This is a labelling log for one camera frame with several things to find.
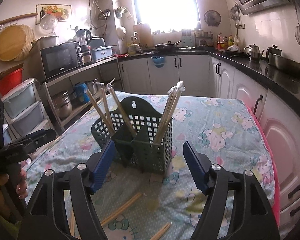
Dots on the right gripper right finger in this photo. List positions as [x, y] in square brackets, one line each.
[252, 216]

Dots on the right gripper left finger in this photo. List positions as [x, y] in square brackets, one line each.
[45, 216]

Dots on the yellow green sleeve forearm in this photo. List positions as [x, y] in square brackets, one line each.
[7, 227]

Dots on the metal kitchen shelf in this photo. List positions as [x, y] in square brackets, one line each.
[90, 74]

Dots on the person left hand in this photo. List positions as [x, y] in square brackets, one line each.
[21, 188]

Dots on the plastic drawer tower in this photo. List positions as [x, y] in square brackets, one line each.
[24, 112]

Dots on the red plastic basin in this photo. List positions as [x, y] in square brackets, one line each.
[10, 81]

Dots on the stainless steel pot stack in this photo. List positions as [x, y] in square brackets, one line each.
[62, 104]

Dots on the Hello Kitty tablecloth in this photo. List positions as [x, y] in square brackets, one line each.
[189, 176]

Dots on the blue tin can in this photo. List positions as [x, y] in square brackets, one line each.
[81, 92]

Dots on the black microwave oven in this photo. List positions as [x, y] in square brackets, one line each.
[61, 58]

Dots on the round bamboo tray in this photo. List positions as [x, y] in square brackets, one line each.
[16, 42]

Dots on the dark green utensil holder basket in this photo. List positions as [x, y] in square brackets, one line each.
[139, 150]

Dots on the light blue storage box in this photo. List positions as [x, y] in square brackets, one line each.
[101, 53]

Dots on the blender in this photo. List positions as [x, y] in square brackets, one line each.
[83, 36]

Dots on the fruit picture poster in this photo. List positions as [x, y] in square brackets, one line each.
[61, 11]

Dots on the steel kettle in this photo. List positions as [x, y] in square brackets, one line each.
[254, 53]

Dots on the blue hanging bin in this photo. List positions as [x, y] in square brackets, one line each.
[158, 61]

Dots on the wooden cutting board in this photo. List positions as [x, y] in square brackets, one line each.
[144, 35]

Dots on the black frying pan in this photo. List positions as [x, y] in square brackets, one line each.
[167, 47]

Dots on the small wall fan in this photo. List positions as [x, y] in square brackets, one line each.
[212, 18]

